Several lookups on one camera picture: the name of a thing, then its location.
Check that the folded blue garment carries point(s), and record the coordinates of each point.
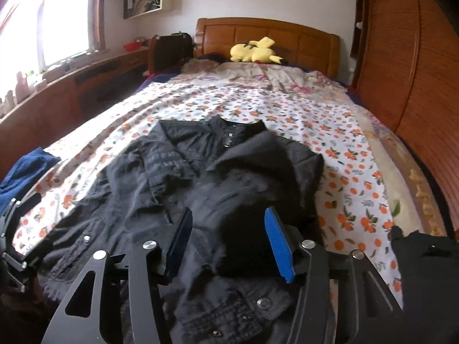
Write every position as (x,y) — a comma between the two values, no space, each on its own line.
(25,172)

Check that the wooden headboard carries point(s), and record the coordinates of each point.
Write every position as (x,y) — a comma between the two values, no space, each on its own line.
(287,39)

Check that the black jacket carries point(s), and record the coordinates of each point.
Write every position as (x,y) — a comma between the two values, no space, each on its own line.
(215,193)

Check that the wooden slatted wardrobe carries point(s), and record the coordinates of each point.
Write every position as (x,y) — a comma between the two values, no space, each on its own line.
(412,61)

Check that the row of sill bottles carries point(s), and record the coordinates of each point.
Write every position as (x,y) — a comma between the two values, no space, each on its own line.
(21,86)

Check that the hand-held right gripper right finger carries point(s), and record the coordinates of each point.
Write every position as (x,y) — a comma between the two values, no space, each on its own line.
(279,243)

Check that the red bowl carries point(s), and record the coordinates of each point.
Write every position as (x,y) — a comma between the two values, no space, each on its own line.
(132,46)

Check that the yellow plush toy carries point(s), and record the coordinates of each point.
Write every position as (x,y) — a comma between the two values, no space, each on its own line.
(251,52)

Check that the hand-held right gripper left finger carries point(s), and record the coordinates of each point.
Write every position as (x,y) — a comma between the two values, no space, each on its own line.
(179,243)

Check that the wooden bed with floral sheet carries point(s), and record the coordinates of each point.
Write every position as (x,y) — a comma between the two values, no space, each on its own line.
(287,114)

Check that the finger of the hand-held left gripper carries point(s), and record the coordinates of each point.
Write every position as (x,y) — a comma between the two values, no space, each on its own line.
(16,267)
(14,211)

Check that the floral quilt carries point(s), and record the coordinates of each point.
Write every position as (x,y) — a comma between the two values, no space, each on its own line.
(251,75)

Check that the window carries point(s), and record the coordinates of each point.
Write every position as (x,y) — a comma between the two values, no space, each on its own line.
(53,18)

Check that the wooden desk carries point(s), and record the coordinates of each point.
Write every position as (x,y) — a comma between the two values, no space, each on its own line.
(53,104)

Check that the wooden chair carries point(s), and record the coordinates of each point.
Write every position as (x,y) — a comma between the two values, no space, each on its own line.
(153,55)

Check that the folded black garment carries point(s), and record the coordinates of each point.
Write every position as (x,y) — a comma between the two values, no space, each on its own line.
(430,276)

